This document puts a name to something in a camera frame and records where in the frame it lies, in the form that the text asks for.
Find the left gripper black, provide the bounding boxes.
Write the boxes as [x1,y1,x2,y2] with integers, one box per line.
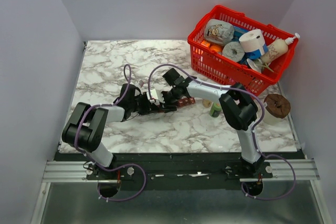
[130,92,159,116]

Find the clear pill bottle yellow capsules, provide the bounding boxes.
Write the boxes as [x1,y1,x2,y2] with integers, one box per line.
[202,99,213,108]

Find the green pill bottle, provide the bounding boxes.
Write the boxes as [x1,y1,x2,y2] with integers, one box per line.
[209,103,222,118]

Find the red weekly pill organizer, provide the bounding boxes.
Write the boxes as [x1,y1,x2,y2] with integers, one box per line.
[176,98,196,108]

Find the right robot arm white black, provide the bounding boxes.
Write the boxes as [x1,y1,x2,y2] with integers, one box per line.
[162,68,264,178]

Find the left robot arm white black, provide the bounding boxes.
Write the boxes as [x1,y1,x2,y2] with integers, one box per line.
[61,83,160,179]

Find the orange fruit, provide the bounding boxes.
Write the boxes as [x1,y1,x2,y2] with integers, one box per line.
[209,45,223,55]

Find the red plastic shopping basket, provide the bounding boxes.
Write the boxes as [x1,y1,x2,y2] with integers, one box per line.
[187,5,299,95]

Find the grey wrapped paper roll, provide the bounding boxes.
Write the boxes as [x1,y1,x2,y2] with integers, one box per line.
[222,41,245,62]

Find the grey snack bag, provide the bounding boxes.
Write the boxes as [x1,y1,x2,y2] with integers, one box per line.
[204,19,235,46]

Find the cream jar brown lid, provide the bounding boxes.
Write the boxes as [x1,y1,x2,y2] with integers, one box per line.
[263,93,291,125]

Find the white toilet paper roll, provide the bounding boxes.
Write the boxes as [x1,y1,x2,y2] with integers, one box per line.
[239,29,268,60]

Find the cream pump lotion bottle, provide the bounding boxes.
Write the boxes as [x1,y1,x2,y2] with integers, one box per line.
[260,33,300,64]

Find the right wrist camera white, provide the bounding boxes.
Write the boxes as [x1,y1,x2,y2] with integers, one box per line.
[149,89,164,105]

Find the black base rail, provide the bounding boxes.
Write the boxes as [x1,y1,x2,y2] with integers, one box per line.
[55,151,306,195]

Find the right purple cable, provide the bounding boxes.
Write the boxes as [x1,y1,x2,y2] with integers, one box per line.
[148,63,297,201]

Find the aluminium frame rail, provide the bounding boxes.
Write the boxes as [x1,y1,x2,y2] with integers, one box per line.
[42,159,320,183]

